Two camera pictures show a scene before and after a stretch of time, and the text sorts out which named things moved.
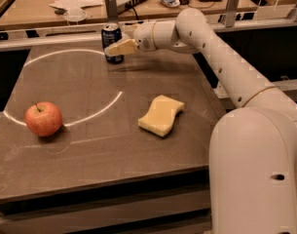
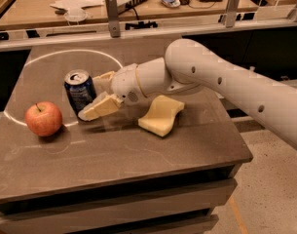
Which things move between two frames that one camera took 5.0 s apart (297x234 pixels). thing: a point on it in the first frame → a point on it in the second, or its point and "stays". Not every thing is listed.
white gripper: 143,36 → 126,83
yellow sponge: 161,116 stays
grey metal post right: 232,5 stays
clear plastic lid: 75,15 stays
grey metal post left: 111,8 stays
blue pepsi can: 111,33 → 80,89
